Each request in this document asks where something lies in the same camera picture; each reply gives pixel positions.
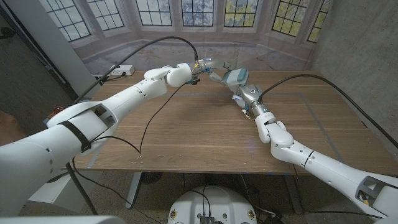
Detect grey metal table leg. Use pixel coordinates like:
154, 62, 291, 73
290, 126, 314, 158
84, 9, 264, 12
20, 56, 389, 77
283, 174, 304, 215
125, 172, 143, 210

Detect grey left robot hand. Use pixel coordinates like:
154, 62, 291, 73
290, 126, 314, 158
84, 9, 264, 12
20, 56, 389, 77
190, 58, 233, 86

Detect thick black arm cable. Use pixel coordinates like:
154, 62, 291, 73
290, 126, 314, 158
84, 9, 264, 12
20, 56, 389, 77
257, 73, 398, 149
73, 35, 200, 105

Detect white gauze bandage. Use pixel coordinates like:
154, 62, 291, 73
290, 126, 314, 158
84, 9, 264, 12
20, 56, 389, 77
225, 69, 245, 108

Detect black power strip cord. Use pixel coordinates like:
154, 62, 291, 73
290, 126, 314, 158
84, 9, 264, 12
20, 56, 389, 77
102, 72, 127, 83

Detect black torso cable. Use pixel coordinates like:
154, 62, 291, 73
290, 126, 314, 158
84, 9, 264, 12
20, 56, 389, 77
186, 185, 212, 218

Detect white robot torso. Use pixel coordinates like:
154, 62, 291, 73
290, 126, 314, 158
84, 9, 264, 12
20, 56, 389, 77
167, 185, 258, 224

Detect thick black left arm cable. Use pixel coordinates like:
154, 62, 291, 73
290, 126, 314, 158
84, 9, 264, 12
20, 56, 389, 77
73, 35, 200, 105

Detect person's bare leg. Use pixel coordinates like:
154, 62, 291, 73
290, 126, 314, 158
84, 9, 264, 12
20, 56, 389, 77
0, 110, 27, 147

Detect printed bay window backdrop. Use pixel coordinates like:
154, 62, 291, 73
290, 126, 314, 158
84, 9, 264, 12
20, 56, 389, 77
39, 0, 332, 75

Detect white floor platform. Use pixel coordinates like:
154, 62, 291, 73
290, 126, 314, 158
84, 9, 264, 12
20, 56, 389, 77
29, 170, 103, 214

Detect blue box with items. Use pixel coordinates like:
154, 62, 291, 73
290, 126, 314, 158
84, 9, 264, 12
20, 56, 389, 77
45, 98, 90, 122

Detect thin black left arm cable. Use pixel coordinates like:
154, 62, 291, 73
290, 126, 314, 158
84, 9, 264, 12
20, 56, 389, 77
71, 83, 187, 224

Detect white power strip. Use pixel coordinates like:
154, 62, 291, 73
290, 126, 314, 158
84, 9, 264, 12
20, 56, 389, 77
109, 64, 136, 77

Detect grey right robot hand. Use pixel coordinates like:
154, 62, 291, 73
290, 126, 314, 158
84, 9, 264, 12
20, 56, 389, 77
231, 83, 270, 118

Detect teal zippered case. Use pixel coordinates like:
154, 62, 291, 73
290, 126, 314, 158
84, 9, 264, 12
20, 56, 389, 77
221, 68, 249, 87

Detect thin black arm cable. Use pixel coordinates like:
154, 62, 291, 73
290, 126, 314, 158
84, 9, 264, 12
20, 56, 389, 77
290, 164, 385, 220
71, 83, 187, 224

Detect white robot body edge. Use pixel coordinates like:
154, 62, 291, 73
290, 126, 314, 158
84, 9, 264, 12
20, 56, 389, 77
0, 215, 127, 224

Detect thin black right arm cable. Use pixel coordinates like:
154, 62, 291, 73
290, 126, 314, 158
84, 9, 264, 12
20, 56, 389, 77
290, 164, 385, 220

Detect black floor fan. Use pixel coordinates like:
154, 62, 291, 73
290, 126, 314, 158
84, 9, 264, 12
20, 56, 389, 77
139, 172, 164, 185

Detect white floor cable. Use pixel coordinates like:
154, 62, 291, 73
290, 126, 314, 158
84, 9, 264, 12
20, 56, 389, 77
239, 174, 277, 218

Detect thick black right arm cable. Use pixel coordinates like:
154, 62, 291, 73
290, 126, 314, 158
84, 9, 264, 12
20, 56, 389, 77
257, 73, 398, 149

